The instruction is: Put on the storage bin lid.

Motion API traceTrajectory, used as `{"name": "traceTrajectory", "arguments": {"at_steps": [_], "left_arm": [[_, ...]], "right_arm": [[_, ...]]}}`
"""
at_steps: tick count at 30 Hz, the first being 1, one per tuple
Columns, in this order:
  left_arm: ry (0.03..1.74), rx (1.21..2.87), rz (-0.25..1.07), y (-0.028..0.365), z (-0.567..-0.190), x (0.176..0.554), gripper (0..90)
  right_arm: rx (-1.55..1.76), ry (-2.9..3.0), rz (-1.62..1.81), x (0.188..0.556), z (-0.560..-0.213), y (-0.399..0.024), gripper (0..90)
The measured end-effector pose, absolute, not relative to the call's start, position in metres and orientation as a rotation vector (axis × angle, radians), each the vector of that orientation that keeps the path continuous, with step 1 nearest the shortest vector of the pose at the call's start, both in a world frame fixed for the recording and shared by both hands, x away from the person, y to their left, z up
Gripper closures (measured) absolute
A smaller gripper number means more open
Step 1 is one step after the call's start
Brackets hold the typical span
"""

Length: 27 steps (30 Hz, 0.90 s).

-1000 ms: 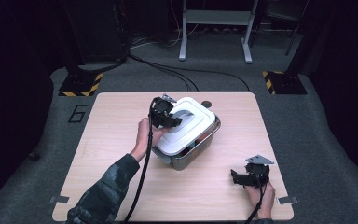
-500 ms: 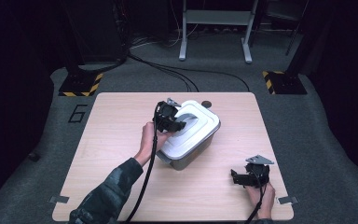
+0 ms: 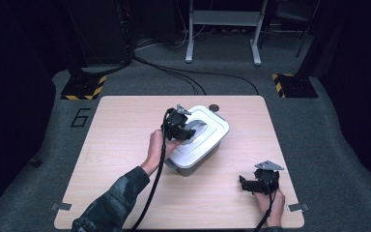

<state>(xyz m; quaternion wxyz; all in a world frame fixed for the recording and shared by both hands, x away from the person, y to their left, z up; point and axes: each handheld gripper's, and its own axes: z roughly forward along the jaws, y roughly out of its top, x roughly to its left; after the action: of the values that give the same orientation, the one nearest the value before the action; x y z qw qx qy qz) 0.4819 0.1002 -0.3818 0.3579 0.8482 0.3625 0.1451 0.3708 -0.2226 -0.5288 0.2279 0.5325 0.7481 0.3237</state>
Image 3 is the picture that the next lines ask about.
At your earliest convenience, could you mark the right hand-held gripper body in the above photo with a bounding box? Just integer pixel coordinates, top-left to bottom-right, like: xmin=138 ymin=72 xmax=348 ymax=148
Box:
xmin=252 ymin=159 xmax=285 ymax=195

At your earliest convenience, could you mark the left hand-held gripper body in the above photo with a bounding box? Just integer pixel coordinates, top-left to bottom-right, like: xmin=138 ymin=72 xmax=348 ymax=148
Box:
xmin=162 ymin=103 xmax=192 ymax=142

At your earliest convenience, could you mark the white lid with grey handle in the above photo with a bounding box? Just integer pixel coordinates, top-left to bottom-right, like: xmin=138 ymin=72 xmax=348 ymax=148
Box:
xmin=168 ymin=104 xmax=231 ymax=170

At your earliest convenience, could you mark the clear brown storage box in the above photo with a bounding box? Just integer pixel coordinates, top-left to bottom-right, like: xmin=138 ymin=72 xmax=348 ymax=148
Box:
xmin=164 ymin=141 xmax=222 ymax=177

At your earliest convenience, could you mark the person's right hand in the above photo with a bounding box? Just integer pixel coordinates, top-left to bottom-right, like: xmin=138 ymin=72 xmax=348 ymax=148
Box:
xmin=254 ymin=188 xmax=286 ymax=228

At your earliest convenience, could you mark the person's left hand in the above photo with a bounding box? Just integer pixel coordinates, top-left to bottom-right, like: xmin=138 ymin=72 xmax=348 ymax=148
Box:
xmin=140 ymin=129 xmax=184 ymax=177

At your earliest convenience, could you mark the grey tape strip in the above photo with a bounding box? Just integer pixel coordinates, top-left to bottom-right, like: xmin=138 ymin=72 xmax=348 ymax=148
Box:
xmin=287 ymin=202 xmax=310 ymax=213
xmin=50 ymin=202 xmax=72 ymax=212

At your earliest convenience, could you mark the black striped stand base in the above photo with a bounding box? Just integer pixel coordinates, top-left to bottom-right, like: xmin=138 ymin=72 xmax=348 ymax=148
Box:
xmin=271 ymin=72 xmax=319 ymax=99
xmin=60 ymin=74 xmax=108 ymax=101

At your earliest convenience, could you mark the white metal stand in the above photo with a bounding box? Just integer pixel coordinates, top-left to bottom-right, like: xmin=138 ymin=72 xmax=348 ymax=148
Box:
xmin=185 ymin=0 xmax=270 ymax=67

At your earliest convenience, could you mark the dark curtain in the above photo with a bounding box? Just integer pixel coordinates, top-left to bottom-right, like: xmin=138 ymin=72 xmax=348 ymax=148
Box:
xmin=315 ymin=0 xmax=371 ymax=194
xmin=0 ymin=0 xmax=62 ymax=216

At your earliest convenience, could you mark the right hand-held gripper black cable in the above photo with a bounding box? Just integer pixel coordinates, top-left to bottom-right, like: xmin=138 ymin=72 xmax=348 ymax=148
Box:
xmin=253 ymin=173 xmax=277 ymax=232

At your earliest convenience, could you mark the hand-held gripper black cable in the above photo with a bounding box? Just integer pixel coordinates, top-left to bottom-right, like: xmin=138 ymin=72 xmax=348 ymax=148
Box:
xmin=129 ymin=108 xmax=176 ymax=232
xmin=253 ymin=173 xmax=277 ymax=232

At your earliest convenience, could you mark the black floor cable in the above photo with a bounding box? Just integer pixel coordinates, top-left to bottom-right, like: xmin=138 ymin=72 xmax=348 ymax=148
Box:
xmin=132 ymin=55 xmax=208 ymax=97
xmin=160 ymin=66 xmax=260 ymax=96

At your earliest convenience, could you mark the left hand-held gripper black cable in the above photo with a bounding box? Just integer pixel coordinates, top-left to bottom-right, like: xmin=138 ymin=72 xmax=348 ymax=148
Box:
xmin=129 ymin=108 xmax=176 ymax=232

